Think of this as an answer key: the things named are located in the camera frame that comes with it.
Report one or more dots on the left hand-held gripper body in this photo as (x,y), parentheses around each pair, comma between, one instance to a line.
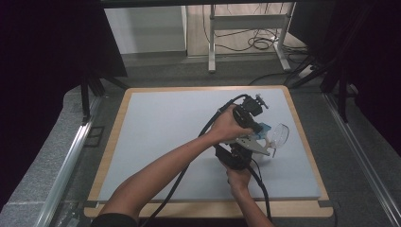
(247,112)

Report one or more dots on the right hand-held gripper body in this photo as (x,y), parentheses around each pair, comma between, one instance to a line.
(235,157)

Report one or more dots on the person's right hand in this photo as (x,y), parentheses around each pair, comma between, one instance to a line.
(239,179)

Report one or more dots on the person's left hand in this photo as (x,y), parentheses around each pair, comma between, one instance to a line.
(227,127)

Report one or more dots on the white power strip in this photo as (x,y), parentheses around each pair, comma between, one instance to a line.
(306,71)

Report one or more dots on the white table mat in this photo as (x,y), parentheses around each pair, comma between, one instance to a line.
(157,135)

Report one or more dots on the black stand legs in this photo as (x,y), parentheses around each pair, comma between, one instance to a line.
(334,78)
(91,91)

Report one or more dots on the white cabinet panel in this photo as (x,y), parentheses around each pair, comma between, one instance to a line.
(145,30)

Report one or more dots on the person's black sleeve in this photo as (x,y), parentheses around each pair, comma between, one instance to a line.
(113,220)

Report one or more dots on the white metal desk frame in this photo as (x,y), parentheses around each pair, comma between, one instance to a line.
(249,22)

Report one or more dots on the aluminium rail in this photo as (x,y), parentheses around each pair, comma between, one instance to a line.
(66,167)
(362,160)

